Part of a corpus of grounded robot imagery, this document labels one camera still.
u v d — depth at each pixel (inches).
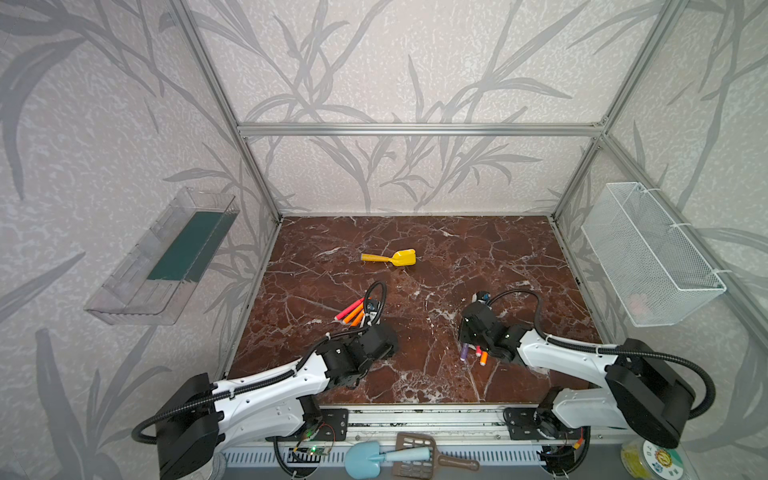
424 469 26.8
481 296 31.7
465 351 33.3
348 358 23.0
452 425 29.5
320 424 26.2
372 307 27.4
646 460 24.7
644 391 16.6
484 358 32.6
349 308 36.6
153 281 24.9
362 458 26.9
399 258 42.5
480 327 26.8
